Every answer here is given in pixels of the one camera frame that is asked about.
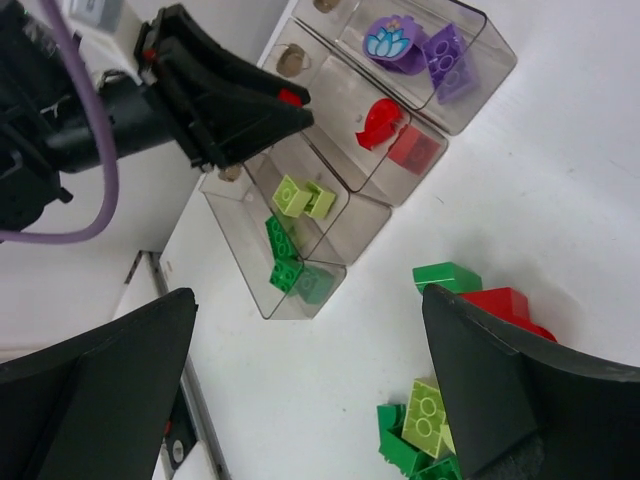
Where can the large red lego block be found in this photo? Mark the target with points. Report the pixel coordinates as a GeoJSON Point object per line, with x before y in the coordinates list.
{"type": "Point", "coordinates": [509, 305]}

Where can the lime lego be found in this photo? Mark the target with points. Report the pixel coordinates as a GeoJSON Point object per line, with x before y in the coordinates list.
{"type": "Point", "coordinates": [291, 198]}
{"type": "Point", "coordinates": [321, 201]}

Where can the green lego left of pile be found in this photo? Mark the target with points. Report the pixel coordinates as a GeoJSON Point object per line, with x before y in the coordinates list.
{"type": "Point", "coordinates": [448, 275]}

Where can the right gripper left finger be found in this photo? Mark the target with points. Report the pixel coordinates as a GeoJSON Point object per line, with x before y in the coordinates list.
{"type": "Point", "coordinates": [96, 406]}

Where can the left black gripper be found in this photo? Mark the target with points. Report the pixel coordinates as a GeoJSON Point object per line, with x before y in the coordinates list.
{"type": "Point", "coordinates": [219, 108]}

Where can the red arch lego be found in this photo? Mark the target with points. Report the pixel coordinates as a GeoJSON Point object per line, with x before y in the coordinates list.
{"type": "Point", "coordinates": [380, 124]}

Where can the small red lego stud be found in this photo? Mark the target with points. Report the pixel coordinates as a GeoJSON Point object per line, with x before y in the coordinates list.
{"type": "Point", "coordinates": [290, 98]}

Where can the small red lego block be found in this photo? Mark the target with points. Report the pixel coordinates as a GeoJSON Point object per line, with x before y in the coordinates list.
{"type": "Point", "coordinates": [414, 151]}

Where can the green square lego in tray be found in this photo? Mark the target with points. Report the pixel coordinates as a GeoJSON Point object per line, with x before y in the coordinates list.
{"type": "Point", "coordinates": [285, 274]}

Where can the purple round lego piece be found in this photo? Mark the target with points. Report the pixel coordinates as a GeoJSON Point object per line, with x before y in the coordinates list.
{"type": "Point", "coordinates": [396, 43]}

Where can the green lego cluster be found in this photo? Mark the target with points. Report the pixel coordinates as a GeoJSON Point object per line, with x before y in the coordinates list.
{"type": "Point", "coordinates": [410, 461]}

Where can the clear compartment organizer tray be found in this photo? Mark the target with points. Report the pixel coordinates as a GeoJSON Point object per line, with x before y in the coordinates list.
{"type": "Point", "coordinates": [319, 47]}

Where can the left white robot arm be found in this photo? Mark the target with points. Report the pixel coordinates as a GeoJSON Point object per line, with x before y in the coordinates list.
{"type": "Point", "coordinates": [96, 84]}

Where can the lime lego in tray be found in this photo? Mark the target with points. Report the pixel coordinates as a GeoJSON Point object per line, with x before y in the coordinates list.
{"type": "Point", "coordinates": [291, 198]}

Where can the purple square lego brick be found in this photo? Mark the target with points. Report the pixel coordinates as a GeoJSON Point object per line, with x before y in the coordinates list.
{"type": "Point", "coordinates": [451, 68]}

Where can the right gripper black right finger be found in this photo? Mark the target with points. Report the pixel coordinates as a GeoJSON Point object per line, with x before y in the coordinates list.
{"type": "Point", "coordinates": [522, 407]}

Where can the dark green flat lego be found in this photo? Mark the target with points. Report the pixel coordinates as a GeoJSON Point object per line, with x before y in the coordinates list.
{"type": "Point", "coordinates": [282, 246]}

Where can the lime lego pile block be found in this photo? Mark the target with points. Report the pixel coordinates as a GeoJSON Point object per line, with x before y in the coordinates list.
{"type": "Point", "coordinates": [426, 424]}

